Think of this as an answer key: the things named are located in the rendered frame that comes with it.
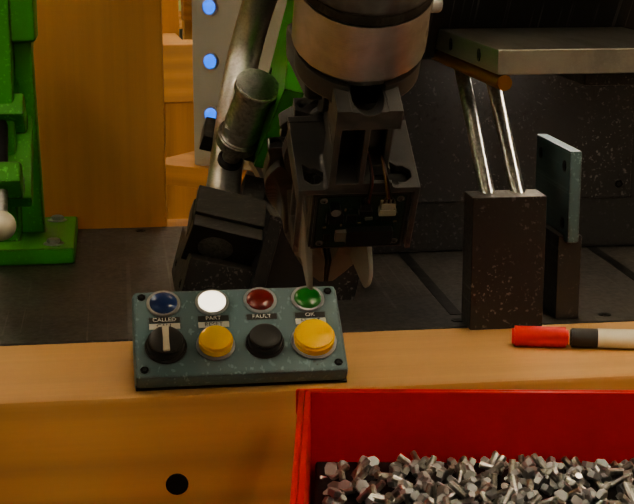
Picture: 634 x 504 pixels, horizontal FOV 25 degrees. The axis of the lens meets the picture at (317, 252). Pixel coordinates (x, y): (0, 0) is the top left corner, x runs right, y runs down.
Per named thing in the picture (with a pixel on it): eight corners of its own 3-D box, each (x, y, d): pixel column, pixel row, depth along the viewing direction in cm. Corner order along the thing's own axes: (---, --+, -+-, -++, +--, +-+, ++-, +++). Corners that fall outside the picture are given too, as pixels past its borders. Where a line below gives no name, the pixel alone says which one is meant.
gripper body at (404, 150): (286, 260, 86) (300, 109, 77) (272, 158, 92) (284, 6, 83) (413, 255, 87) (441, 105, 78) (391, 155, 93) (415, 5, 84)
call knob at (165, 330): (185, 361, 102) (185, 351, 101) (147, 363, 101) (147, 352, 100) (183, 332, 103) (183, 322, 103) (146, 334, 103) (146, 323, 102)
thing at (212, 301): (228, 314, 105) (227, 295, 105) (197, 316, 105) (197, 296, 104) (226, 308, 107) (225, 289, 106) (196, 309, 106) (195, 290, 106)
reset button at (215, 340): (233, 358, 102) (234, 348, 101) (199, 360, 102) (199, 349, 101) (231, 331, 104) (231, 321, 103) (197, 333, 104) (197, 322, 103)
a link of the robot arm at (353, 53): (288, -58, 80) (434, -60, 81) (283, 8, 83) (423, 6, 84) (303, 29, 75) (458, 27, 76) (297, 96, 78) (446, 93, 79)
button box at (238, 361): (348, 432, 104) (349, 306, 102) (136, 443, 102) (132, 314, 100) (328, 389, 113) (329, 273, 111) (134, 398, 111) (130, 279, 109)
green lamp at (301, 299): (324, 311, 106) (324, 292, 106) (294, 312, 106) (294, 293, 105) (320, 304, 108) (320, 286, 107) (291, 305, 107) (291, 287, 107)
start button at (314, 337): (336, 357, 103) (337, 346, 102) (295, 358, 103) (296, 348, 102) (331, 325, 105) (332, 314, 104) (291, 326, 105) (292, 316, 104)
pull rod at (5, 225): (16, 243, 133) (13, 181, 132) (-15, 244, 133) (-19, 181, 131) (19, 230, 139) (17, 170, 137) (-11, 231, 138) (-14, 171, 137)
